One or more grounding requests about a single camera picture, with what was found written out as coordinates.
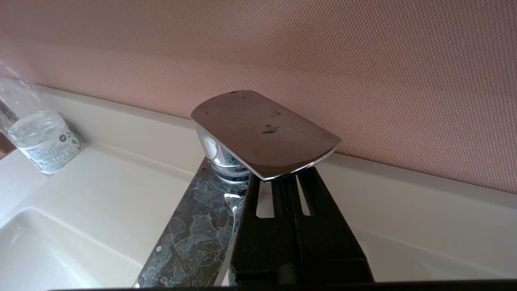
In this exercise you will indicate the clear capless water bottle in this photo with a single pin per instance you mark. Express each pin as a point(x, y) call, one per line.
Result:
point(44, 141)

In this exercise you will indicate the chrome faucet body spout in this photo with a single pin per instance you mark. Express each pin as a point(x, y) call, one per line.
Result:
point(190, 234)

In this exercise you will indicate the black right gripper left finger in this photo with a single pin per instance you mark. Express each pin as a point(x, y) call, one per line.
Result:
point(262, 250)

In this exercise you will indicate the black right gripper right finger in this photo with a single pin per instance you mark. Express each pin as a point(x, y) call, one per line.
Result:
point(327, 250)

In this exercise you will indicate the white ceramic sink basin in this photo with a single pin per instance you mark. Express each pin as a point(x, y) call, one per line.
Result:
point(404, 226)

